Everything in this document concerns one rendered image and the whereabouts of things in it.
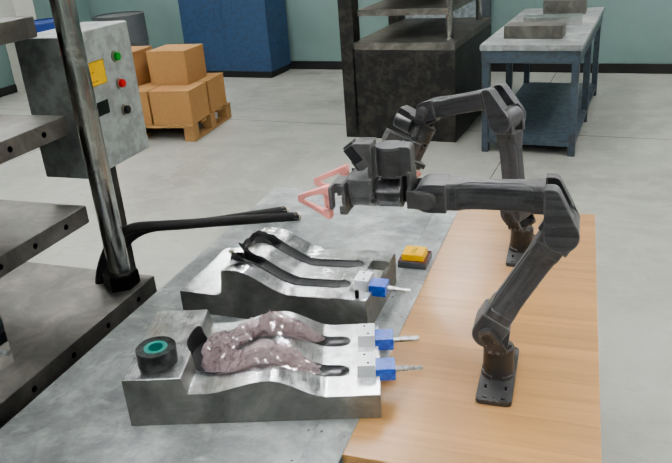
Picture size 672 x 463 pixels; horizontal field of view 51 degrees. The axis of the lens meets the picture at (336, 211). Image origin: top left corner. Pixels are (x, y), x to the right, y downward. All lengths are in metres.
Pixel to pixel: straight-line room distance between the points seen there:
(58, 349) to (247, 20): 7.04
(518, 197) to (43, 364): 1.16
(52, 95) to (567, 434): 1.55
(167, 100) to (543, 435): 5.31
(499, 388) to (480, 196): 0.41
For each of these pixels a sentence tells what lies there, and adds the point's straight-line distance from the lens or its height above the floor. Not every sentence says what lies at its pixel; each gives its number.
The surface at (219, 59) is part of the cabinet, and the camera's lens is 8.93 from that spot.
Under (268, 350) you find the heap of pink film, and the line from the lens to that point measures 1.45.
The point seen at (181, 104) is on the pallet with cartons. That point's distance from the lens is 6.29.
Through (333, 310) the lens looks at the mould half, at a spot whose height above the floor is 0.85.
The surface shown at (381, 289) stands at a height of 0.90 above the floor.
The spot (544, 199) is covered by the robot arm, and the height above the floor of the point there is 1.22.
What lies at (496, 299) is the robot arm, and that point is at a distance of 1.43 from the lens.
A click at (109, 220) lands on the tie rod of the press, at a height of 1.00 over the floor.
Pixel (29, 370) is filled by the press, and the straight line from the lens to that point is 1.83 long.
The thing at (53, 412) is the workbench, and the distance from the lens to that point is 1.64.
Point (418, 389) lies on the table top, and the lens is 1.51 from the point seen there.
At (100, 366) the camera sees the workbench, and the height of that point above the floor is 0.80.
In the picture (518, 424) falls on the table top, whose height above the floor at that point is 0.80.
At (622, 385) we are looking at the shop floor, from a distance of 2.95.
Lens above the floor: 1.70
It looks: 22 degrees down
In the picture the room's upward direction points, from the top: 4 degrees counter-clockwise
